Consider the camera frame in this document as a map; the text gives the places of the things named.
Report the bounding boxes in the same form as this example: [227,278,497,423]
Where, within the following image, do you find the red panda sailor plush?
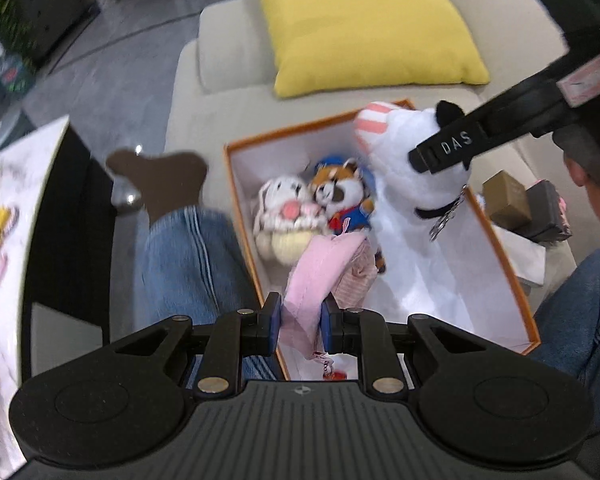
[309,156,386,274]

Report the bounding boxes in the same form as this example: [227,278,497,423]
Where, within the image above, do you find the blue jeans leg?
[132,204,282,380]

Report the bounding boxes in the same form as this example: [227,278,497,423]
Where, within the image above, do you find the white marble side table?
[0,114,117,480]

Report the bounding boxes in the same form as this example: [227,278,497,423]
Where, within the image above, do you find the beige fabric sofa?
[164,0,579,311]

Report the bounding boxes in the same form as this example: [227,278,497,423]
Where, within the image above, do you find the brown sock foot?
[106,150,209,226]

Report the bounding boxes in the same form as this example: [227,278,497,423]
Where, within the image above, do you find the white flat box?
[492,224,546,288]

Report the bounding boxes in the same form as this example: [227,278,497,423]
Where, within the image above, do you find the white plush striped ears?
[353,100,524,348]

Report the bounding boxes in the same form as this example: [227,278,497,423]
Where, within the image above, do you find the yellow pillow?
[259,0,490,99]

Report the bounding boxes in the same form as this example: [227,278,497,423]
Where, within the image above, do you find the brown cardboard small box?
[482,170,532,231]

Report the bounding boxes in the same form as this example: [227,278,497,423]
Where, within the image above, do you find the white crochet bunny plush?
[252,174,330,266]

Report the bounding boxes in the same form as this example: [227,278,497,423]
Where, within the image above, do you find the dark grey box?
[515,180,572,244]

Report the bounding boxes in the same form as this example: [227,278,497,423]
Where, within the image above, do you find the orange storage box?
[225,102,540,380]

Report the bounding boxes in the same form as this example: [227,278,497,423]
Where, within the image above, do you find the pink cloth pouch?
[279,231,377,360]

